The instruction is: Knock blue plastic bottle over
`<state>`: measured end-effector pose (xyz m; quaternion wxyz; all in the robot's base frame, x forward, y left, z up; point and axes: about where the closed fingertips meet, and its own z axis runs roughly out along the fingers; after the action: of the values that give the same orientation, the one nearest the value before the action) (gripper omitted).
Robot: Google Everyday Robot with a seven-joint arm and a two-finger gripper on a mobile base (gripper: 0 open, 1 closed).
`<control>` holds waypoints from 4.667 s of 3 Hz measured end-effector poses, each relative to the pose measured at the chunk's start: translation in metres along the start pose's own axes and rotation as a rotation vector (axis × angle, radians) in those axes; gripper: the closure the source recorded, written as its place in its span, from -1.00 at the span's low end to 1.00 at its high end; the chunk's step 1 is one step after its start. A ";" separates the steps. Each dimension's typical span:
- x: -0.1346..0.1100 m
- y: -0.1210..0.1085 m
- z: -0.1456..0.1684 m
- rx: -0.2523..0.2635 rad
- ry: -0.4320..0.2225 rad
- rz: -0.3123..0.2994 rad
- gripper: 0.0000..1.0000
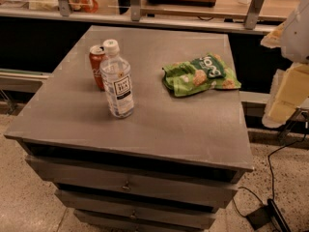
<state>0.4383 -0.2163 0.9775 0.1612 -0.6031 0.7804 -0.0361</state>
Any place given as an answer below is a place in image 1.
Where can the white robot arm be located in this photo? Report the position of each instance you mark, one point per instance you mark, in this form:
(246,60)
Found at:
(295,36)

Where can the green snack bag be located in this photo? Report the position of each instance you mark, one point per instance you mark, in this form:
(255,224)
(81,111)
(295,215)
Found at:
(199,75)

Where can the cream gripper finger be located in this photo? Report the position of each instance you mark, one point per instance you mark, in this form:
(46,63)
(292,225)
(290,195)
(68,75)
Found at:
(273,38)
(289,89)

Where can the wooden shelf counter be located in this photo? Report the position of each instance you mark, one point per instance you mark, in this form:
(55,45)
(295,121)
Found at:
(225,16)

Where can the red cola can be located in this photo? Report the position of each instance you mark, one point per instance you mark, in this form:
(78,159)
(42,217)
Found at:
(96,56)

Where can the black floor pedal box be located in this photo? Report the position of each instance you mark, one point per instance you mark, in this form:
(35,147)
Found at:
(266,214)

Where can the grey drawer cabinet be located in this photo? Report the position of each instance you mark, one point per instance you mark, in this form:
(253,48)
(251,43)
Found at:
(168,167)

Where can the clear plastic tea bottle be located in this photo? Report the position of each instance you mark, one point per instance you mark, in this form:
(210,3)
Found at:
(115,72)

